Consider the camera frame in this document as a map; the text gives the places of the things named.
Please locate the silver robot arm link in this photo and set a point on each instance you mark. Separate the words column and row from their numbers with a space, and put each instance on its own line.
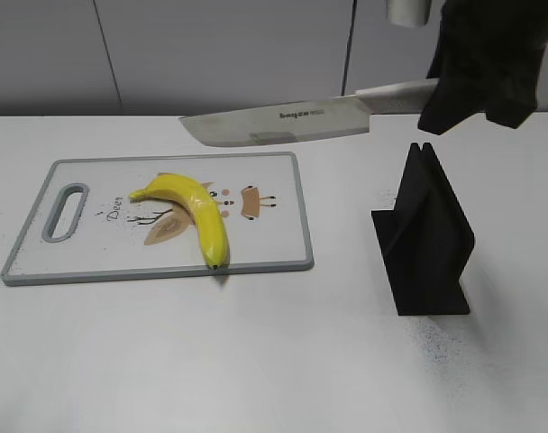
column 408, row 13

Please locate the black knife stand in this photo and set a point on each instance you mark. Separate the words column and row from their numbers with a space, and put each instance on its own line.
column 425, row 240

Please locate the yellow plastic banana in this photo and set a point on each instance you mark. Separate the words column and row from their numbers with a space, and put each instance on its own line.
column 200, row 205

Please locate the white grey-rimmed cutting board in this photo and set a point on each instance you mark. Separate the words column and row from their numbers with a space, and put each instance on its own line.
column 84, row 228

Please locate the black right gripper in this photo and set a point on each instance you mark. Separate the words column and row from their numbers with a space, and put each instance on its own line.
column 488, row 59

